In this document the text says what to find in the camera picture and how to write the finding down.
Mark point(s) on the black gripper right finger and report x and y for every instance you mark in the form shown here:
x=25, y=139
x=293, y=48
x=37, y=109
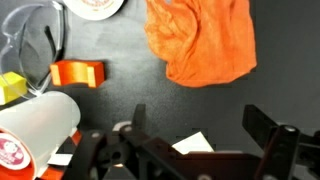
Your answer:
x=263, y=130

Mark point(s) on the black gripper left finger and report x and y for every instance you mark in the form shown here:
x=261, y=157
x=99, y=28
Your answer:
x=140, y=118

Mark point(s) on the cream plastic piece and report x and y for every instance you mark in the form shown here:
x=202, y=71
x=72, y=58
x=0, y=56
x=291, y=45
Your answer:
x=193, y=143

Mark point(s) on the orange cloth towel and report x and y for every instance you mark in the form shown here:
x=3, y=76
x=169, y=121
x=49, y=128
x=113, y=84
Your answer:
x=203, y=40

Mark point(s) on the small white red-patterned plate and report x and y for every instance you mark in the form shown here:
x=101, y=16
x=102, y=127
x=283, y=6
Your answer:
x=95, y=8

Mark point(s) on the orange arch-shaped block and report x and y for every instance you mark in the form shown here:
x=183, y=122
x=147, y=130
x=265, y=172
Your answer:
x=76, y=72

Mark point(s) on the white mug red interior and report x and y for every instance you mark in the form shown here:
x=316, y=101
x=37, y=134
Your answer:
x=43, y=123

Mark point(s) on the clear safety glasses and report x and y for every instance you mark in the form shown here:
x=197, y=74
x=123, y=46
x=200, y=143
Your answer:
x=33, y=46

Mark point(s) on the yellow polygonal block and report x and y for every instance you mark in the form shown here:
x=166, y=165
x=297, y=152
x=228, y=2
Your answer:
x=11, y=87

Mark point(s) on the round pink-labelled pod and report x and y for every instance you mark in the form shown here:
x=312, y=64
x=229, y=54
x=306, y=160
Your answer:
x=10, y=153

